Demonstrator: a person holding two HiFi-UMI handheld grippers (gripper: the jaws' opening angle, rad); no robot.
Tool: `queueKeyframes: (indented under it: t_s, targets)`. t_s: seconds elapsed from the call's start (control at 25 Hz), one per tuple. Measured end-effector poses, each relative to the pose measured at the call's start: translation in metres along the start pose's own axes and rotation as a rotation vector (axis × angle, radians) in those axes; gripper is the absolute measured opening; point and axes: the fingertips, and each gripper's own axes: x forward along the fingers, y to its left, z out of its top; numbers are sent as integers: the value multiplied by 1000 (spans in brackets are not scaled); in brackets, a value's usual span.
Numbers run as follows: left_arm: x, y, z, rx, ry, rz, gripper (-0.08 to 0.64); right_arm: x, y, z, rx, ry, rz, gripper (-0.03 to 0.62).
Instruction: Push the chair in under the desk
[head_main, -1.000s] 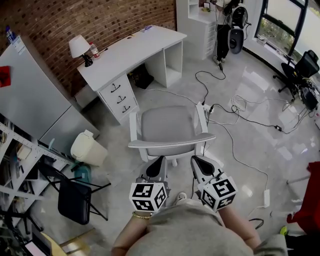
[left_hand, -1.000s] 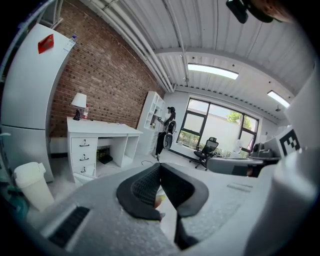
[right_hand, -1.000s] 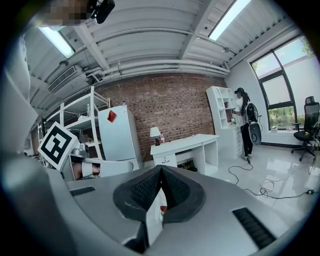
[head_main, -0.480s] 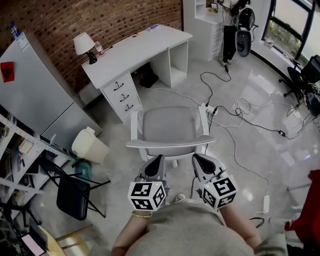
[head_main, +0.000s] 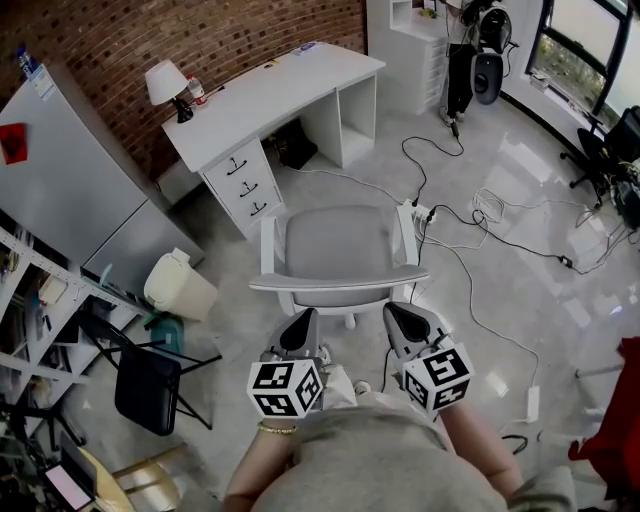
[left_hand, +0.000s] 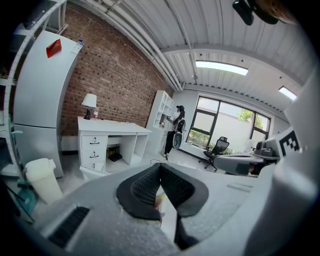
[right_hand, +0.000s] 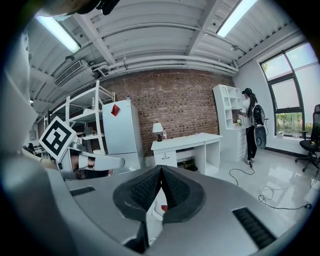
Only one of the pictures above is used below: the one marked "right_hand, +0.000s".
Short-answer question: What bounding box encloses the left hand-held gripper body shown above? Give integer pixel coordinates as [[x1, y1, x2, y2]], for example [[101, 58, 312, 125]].
[[38, 116, 85, 180]]

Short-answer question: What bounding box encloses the ceiling air conditioner unit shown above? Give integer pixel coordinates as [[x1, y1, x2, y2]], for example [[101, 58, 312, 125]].
[[53, 59, 93, 87]]

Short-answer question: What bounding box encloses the black framed window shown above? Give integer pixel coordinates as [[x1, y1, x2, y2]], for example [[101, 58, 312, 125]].
[[259, 41, 320, 138]]

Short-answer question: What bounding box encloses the white bookcase cabinet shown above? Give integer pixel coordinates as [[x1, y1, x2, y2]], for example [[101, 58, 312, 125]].
[[212, 84, 248, 162]]

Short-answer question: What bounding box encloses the black head-mounted camera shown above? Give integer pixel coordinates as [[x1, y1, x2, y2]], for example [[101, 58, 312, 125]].
[[96, 0, 121, 16]]

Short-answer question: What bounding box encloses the person's face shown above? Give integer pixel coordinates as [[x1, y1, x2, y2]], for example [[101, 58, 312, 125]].
[[37, 0, 101, 17]]

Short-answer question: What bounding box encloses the person's grey shirt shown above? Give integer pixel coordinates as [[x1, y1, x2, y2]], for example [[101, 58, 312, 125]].
[[4, 29, 39, 154]]

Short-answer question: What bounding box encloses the white metal shelving rack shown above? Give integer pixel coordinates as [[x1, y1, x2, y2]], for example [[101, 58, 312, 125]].
[[43, 79, 116, 161]]

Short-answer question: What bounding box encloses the white coiled cable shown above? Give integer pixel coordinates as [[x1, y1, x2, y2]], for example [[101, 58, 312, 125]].
[[259, 184, 279, 201]]

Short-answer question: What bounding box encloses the black cable with small adapter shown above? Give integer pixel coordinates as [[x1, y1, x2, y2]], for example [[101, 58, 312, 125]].
[[258, 194, 313, 210]]

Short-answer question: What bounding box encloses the person's left hand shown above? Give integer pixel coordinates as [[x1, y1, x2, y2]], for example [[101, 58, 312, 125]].
[[70, 154, 115, 180]]

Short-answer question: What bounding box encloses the white curved desk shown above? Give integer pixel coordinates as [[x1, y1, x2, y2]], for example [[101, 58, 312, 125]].
[[150, 132, 224, 176]]

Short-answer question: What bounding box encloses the black cable with long adapter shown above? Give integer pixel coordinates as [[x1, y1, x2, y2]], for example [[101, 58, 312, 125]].
[[229, 159, 256, 186]]

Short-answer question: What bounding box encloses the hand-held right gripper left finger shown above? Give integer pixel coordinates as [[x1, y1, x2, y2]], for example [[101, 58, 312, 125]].
[[66, 164, 164, 254]]

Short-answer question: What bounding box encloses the white shade table lamp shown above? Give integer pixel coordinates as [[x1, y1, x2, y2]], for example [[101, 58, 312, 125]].
[[152, 122, 165, 143]]

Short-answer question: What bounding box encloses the long ceiling light panel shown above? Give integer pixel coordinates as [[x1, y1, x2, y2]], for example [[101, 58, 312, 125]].
[[216, 0, 258, 38], [34, 15, 81, 54]]

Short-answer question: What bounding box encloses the white ceiling pipe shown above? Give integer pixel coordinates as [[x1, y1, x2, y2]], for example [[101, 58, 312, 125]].
[[92, 55, 238, 76]]

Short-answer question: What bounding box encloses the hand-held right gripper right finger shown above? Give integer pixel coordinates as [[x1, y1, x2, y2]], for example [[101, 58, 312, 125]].
[[149, 164, 289, 256]]

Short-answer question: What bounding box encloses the black and grey standing fan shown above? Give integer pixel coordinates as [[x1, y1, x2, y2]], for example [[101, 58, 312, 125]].
[[251, 104, 270, 150]]

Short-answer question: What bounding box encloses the black office chair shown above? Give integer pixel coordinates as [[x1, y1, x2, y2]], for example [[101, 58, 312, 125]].
[[294, 104, 320, 173]]

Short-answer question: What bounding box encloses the pale grey refrigerator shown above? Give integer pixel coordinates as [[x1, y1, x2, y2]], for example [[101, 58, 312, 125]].
[[101, 99, 146, 173]]

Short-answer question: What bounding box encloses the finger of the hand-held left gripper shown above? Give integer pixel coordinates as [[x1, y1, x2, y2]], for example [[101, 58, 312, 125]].
[[87, 156, 126, 172]]

